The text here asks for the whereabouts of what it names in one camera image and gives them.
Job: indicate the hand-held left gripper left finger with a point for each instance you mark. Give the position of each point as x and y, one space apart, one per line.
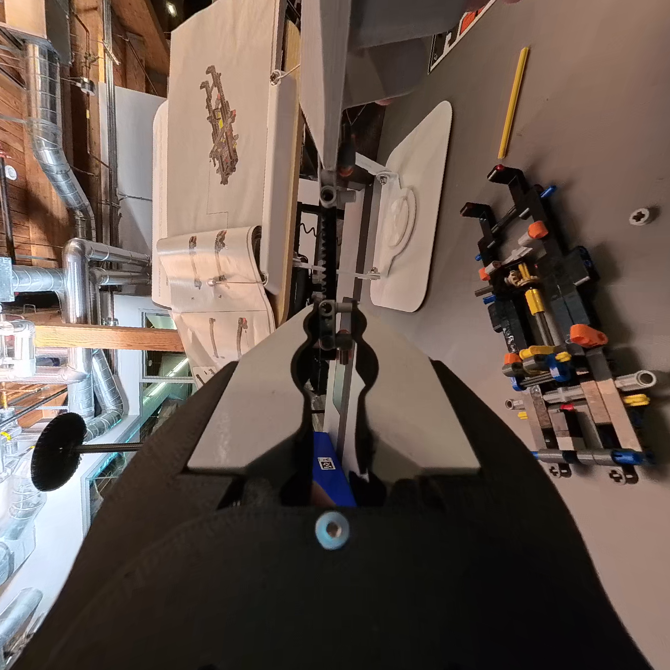
251 413

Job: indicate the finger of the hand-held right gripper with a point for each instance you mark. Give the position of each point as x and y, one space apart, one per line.
398 31
324 78

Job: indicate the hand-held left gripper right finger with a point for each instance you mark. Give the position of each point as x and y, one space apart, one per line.
418 418

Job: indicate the lego instruction booklet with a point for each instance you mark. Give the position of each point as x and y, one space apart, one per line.
220 183

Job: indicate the black lego gear rack assembly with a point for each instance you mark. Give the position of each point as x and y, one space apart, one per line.
328 246

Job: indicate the black lego chassis build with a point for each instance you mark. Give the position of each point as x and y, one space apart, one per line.
570 303

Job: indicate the lego sticker sheet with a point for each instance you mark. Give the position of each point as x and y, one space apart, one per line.
445 42

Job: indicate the yellow lego tube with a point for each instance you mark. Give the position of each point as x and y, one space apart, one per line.
515 99

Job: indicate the round grey lego bush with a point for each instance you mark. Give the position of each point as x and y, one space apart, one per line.
639 215

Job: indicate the white book stand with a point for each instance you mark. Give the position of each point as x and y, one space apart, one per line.
413 209

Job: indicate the black disc on pole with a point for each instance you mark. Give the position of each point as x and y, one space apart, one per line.
57 450

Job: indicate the silver ventilation ducts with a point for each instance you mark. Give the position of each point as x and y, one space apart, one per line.
52 131

